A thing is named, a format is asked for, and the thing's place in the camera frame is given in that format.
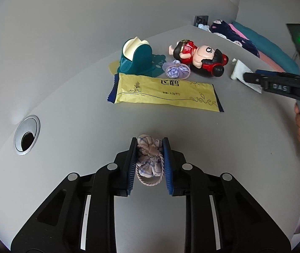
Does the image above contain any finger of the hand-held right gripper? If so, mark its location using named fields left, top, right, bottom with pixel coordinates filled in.
left=243, top=73, right=272, bottom=93
left=255, top=70, right=300, bottom=81

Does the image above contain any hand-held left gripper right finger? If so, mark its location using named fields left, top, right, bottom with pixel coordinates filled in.
left=163, top=137, right=291, bottom=253

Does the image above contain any teal cloth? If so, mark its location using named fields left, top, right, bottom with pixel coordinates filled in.
left=231, top=21, right=299, bottom=71

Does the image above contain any white cloth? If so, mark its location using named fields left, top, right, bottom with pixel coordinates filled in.
left=230, top=58, right=264, bottom=93

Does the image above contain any yellow translucent plastic sheet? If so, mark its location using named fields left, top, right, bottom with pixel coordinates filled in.
left=108, top=60, right=121, bottom=76

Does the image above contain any navy printed blanket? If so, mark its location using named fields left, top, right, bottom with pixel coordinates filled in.
left=210, top=20, right=260, bottom=58

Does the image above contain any red dress doll figure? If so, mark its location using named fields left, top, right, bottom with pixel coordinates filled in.
left=169, top=39, right=231, bottom=78

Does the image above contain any silver desk cable grommet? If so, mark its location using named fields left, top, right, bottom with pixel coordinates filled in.
left=13, top=115, right=41, bottom=155

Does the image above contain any purple fabric sachet pouch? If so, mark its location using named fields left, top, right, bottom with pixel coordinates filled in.
left=162, top=60, right=191, bottom=80

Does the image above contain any teal and cream toy holder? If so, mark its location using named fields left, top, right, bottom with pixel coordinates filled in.
left=118, top=36, right=166, bottom=77

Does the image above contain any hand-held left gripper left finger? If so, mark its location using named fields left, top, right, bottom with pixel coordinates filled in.
left=11, top=137, right=138, bottom=253

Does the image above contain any pink cloth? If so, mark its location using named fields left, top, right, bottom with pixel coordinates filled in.
left=229, top=24, right=287, bottom=73

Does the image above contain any yellow snack packet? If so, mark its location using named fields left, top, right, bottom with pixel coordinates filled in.
left=107, top=73, right=224, bottom=113

